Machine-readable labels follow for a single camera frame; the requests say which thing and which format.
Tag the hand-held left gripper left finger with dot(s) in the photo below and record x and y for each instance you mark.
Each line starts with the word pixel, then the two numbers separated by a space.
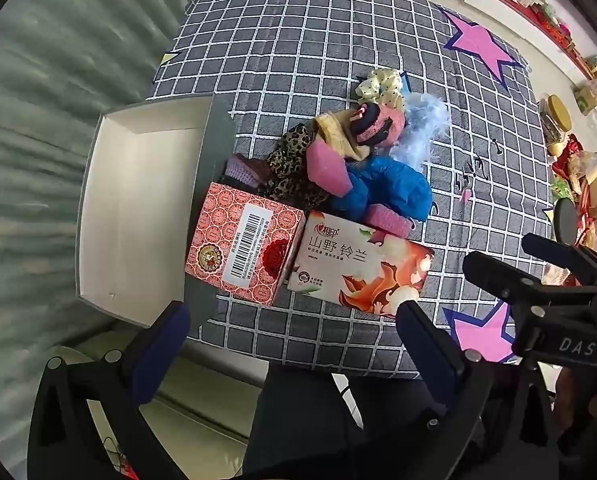
pixel 163 340

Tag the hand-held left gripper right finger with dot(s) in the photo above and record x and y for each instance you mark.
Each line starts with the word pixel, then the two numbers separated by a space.
pixel 428 355

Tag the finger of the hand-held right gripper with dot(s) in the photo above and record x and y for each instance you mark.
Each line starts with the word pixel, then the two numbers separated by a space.
pixel 558 255
pixel 498 275

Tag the grey storage box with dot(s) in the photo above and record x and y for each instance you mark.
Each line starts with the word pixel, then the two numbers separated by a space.
pixel 138 200

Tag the pink black striped sock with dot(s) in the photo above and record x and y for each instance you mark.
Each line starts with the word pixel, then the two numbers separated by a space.
pixel 378 127

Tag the pink sponge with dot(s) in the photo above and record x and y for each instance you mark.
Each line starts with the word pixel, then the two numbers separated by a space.
pixel 326 165

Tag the person's right hand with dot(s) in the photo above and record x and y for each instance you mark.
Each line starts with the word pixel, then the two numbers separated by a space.
pixel 578 402

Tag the black round disc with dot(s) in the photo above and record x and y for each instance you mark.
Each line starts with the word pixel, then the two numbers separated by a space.
pixel 566 222

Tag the pile of snack packets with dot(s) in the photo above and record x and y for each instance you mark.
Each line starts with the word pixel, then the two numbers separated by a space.
pixel 586 175

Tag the small pink tag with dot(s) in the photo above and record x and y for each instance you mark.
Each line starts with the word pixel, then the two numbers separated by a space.
pixel 465 196

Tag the floral tissue pack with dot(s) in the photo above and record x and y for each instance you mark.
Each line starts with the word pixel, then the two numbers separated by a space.
pixel 378 270

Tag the pink knitted cloth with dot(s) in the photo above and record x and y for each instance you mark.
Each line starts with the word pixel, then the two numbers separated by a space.
pixel 388 217

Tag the red patterned carton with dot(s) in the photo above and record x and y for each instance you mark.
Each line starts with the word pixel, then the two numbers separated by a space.
pixel 218 220

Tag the yellow-lid jar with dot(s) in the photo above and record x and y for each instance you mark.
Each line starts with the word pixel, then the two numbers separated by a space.
pixel 558 115

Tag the person's dark trousers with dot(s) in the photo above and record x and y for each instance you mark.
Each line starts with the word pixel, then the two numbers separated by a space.
pixel 303 425

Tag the light blue fluffy cloth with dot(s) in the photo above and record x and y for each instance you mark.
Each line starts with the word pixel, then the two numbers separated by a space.
pixel 423 125

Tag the yellow cloth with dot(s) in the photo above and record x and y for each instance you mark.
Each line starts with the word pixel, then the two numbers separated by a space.
pixel 333 132

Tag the leopard print cloth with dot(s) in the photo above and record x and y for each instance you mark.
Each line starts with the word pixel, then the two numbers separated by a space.
pixel 288 160

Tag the polka-dot scrunchie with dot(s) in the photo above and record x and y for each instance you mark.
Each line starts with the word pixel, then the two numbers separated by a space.
pixel 378 82

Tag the green pleated curtain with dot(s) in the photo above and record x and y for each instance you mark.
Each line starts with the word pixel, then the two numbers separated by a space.
pixel 53 85

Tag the grey checked star blanket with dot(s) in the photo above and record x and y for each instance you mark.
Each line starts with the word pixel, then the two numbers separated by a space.
pixel 303 60

